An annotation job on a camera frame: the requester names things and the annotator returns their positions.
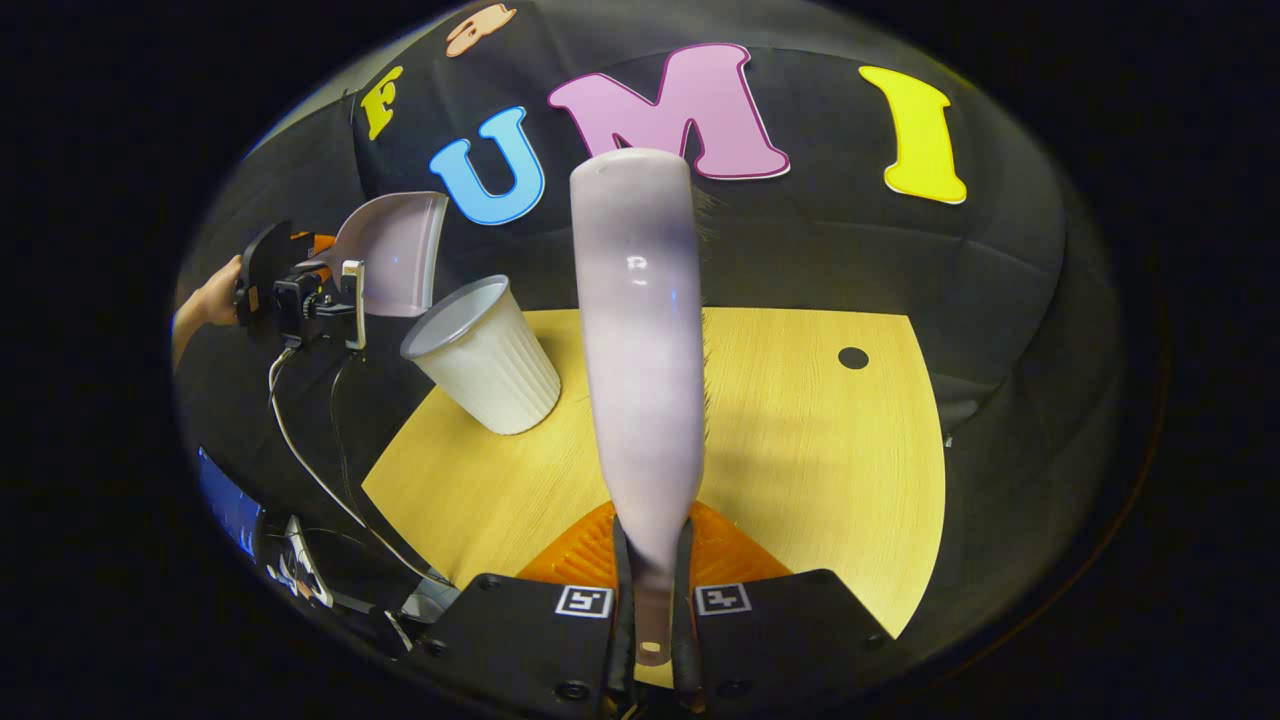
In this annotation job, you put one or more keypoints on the small lilac broom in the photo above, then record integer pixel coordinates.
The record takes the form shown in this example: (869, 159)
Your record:
(640, 330)

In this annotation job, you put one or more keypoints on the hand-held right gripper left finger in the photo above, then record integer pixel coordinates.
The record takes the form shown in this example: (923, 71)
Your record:
(520, 640)

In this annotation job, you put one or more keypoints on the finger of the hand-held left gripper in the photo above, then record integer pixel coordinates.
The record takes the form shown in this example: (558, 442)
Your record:
(312, 248)

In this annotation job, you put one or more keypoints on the white ribbed garbage bin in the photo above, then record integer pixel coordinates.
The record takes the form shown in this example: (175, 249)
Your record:
(495, 365)

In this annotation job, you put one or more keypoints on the yellow wooden desktop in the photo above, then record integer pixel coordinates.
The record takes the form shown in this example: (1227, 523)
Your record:
(800, 450)

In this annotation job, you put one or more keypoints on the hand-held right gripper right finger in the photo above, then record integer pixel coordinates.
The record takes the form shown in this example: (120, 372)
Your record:
(780, 635)

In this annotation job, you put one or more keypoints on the lilac plastic dustpan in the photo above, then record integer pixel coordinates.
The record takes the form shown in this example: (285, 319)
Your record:
(395, 255)

